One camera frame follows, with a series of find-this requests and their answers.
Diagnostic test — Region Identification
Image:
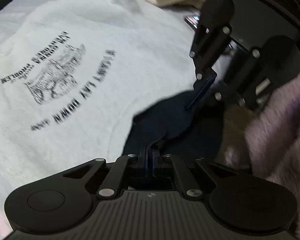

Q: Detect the light grey sweatshirt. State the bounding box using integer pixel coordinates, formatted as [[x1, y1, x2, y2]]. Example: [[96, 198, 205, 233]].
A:
[[0, 0, 225, 181]]

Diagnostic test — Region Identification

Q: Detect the purple fuzzy garment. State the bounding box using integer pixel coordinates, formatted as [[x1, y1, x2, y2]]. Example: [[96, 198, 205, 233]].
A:
[[214, 65, 300, 240]]

